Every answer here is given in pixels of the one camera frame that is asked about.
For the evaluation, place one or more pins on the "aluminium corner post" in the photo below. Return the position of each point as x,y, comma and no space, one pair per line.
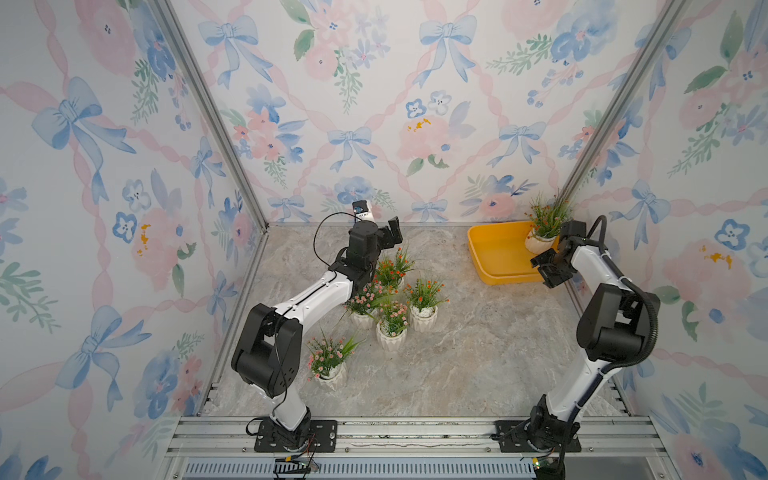
658,35
180,47

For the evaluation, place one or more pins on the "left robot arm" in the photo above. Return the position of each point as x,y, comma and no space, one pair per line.
268,351

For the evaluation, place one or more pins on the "aluminium corner post right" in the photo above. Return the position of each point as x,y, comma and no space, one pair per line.
658,35

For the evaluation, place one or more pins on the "potted plant orange red flowers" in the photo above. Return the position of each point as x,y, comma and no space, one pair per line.
424,297

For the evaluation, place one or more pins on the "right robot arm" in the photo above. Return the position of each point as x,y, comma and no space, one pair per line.
617,329

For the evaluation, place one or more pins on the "aluminium front rail frame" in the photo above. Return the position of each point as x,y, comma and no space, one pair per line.
414,448

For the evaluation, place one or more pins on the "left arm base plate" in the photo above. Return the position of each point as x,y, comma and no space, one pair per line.
314,436

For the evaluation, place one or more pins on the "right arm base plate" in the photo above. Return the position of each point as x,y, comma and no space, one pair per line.
520,436

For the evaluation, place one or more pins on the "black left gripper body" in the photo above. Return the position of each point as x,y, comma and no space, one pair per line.
383,239

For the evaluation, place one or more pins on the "potted plant pink flowers centre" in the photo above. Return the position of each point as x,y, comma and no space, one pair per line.
363,306

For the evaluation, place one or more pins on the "potted plant pink white pot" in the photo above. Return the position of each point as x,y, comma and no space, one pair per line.
392,325

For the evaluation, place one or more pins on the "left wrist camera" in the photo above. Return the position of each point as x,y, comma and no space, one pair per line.
362,211

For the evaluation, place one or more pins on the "potted plant pink front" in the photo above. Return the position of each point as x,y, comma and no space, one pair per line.
328,360

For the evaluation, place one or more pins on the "aluminium corner post left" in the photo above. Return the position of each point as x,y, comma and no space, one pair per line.
180,47

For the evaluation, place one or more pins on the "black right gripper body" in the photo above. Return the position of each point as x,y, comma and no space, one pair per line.
549,268

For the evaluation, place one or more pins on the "yellow storage box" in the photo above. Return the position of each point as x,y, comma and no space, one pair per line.
502,252

